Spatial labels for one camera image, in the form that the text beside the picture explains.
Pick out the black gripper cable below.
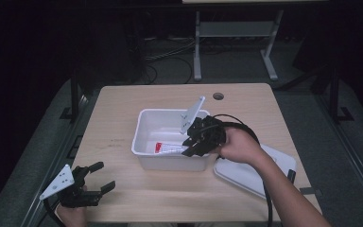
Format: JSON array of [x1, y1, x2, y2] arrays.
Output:
[[212, 113, 274, 227], [43, 198, 66, 227]]

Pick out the bundle of floor cables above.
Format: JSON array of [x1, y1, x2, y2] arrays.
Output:
[[140, 36, 197, 85]]

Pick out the grey tape strip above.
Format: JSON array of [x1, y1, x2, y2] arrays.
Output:
[[299, 186, 323, 197]]

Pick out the white box lid black latches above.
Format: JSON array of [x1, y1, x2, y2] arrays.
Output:
[[213, 144, 298, 200]]

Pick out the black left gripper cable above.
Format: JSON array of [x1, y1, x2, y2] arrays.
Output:
[[43, 198, 66, 227]]

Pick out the red and white toothpaste tube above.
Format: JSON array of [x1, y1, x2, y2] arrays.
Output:
[[153, 141, 187, 155]]

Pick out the white plastic storage box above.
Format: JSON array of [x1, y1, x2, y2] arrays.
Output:
[[130, 108, 219, 172]]

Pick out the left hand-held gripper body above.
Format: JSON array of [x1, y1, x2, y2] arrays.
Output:
[[39, 164, 104, 209]]

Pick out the grey metal table frame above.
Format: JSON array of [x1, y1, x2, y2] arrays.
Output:
[[192, 9, 285, 82]]

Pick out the black metal stand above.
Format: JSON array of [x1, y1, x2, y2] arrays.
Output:
[[59, 70, 84, 123], [322, 67, 355, 125]]

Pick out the aluminium floor rail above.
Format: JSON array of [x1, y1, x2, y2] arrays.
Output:
[[315, 94, 363, 219], [20, 93, 91, 227]]

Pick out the person's left hand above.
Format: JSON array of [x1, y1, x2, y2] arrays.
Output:
[[55, 184, 89, 227]]

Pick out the person's right hand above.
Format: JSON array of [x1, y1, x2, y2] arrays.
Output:
[[213, 127, 267, 167]]

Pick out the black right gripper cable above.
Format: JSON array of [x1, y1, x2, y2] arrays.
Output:
[[212, 113, 274, 227]]

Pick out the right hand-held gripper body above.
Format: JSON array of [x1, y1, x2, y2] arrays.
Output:
[[179, 96, 229, 156]]

